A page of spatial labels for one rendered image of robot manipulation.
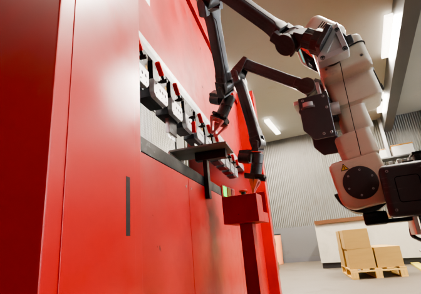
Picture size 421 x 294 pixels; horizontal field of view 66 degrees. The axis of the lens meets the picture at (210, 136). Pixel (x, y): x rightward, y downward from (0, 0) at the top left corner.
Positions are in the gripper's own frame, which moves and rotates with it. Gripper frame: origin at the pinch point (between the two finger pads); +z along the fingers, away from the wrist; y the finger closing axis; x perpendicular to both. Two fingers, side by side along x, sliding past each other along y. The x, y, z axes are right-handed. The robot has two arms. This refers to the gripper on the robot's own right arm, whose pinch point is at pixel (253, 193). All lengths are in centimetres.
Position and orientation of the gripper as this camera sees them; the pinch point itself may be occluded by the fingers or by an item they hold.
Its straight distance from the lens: 162.2
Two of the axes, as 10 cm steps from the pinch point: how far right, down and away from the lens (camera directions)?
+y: -9.2, -0.5, 3.9
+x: -3.6, -2.7, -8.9
